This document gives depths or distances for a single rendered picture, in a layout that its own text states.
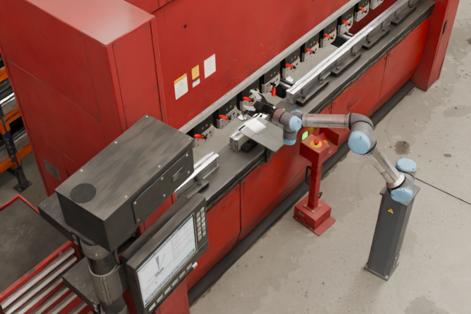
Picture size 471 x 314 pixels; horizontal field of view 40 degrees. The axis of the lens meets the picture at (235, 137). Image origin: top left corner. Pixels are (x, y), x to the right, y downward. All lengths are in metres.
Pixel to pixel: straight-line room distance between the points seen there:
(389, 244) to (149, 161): 2.18
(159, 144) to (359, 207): 2.63
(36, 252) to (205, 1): 1.52
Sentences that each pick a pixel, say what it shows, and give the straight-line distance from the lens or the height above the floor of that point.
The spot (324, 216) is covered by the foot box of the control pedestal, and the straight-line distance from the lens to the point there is 4.65.
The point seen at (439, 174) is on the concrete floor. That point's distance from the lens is 5.20.
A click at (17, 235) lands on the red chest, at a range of 3.58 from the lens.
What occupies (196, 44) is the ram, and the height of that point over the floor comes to 1.84.
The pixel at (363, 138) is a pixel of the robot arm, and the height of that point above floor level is 1.31.
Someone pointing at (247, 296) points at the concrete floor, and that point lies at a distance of 4.33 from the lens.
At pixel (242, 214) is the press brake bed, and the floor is 0.45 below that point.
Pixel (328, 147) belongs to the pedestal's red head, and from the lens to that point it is 4.14.
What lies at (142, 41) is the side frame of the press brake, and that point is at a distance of 2.52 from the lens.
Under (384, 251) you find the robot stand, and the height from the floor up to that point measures 0.27.
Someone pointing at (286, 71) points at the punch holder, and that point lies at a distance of 3.95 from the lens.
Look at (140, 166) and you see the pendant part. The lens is 2.40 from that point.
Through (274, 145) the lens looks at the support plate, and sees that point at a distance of 3.79.
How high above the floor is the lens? 3.66
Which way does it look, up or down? 44 degrees down
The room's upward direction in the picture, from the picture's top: 1 degrees counter-clockwise
